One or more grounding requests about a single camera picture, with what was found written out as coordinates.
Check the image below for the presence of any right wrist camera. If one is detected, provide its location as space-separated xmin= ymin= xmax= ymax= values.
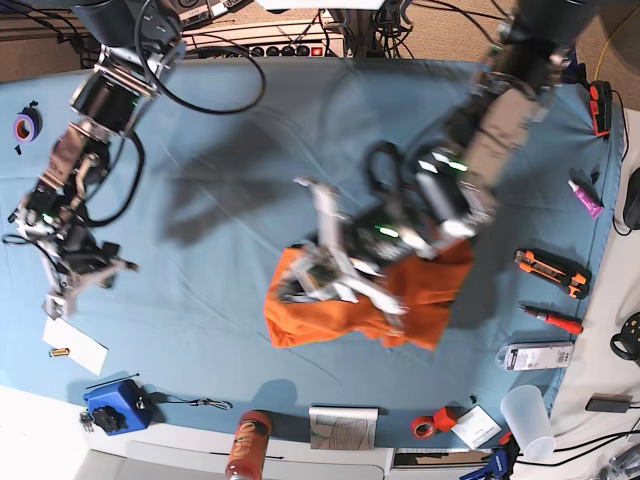
xmin=43 ymin=291 xmax=76 ymax=320

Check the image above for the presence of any orange black table clamp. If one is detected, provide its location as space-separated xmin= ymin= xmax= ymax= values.
xmin=589 ymin=80 xmax=613 ymax=137

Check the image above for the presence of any black power strip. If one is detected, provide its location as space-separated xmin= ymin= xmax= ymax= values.
xmin=244 ymin=43 xmax=342 ymax=58

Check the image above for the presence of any orange t-shirt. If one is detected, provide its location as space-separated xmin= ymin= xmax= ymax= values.
xmin=264 ymin=240 xmax=474 ymax=351

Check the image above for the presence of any packaged bit set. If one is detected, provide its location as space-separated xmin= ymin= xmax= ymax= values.
xmin=496 ymin=341 xmax=574 ymax=371

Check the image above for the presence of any red screwdriver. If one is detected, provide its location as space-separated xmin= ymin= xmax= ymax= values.
xmin=519 ymin=305 xmax=584 ymax=335

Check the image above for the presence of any grey notebook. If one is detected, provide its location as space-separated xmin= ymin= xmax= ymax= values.
xmin=308 ymin=406 xmax=379 ymax=451

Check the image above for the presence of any orange drink bottle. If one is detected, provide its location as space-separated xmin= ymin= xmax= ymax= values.
xmin=225 ymin=410 xmax=272 ymax=480

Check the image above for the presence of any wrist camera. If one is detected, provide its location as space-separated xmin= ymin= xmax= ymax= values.
xmin=43 ymin=291 xmax=76 ymax=320
xmin=296 ymin=264 xmax=335 ymax=296

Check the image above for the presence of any purple glue tube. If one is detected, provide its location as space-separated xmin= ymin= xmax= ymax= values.
xmin=568 ymin=180 xmax=603 ymax=219

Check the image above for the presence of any black zip tie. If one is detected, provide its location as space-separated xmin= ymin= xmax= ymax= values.
xmin=85 ymin=373 xmax=140 ymax=390

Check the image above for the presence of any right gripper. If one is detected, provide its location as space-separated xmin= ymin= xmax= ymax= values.
xmin=29 ymin=229 xmax=139 ymax=298

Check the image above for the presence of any white paper leaflet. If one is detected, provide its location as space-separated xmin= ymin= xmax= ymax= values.
xmin=452 ymin=405 xmax=501 ymax=450

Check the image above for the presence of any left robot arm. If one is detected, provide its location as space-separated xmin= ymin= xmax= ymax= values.
xmin=275 ymin=1 xmax=599 ymax=331

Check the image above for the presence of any lanyard with carabiner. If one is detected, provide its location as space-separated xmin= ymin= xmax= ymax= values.
xmin=148 ymin=392 xmax=234 ymax=411

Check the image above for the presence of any purple tape roll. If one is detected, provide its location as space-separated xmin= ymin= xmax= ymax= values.
xmin=13 ymin=107 xmax=42 ymax=145

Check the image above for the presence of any red plastic block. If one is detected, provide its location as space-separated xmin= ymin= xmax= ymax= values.
xmin=433 ymin=406 xmax=457 ymax=432

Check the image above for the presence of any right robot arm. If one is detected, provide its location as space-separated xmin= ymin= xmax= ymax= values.
xmin=9 ymin=1 xmax=185 ymax=300

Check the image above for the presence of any red tape roll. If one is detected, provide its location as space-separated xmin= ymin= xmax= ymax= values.
xmin=410 ymin=416 xmax=438 ymax=440

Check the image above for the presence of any translucent plastic cup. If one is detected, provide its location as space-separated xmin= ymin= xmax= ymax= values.
xmin=500 ymin=385 xmax=556 ymax=462

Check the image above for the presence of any blue box with knob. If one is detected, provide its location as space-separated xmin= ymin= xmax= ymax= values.
xmin=83 ymin=379 xmax=152 ymax=436

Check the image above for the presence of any blue bar clamp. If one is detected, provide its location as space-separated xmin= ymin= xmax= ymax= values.
xmin=460 ymin=431 xmax=520 ymax=480

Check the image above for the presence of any orange black utility knife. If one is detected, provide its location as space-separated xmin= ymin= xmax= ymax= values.
xmin=514 ymin=248 xmax=591 ymax=300

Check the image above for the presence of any blue table cloth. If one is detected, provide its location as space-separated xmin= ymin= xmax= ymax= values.
xmin=0 ymin=58 xmax=627 ymax=450

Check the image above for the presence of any white paper card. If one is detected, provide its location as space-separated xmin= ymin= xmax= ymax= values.
xmin=42 ymin=317 xmax=108 ymax=375

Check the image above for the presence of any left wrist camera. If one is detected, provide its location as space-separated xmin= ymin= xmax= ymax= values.
xmin=296 ymin=264 xmax=335 ymax=296

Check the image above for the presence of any gold AA battery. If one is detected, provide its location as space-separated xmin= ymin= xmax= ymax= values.
xmin=49 ymin=348 xmax=70 ymax=358

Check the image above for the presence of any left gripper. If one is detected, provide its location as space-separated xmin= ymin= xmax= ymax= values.
xmin=282 ymin=177 xmax=407 ymax=330

